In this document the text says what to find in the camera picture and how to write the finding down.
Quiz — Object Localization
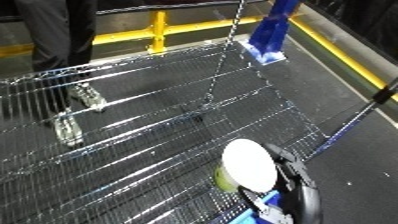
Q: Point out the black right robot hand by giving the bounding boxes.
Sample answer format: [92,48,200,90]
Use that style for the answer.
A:
[236,142,326,224]

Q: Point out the paper cup with green band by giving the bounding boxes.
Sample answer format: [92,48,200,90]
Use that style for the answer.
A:
[213,138,279,194]

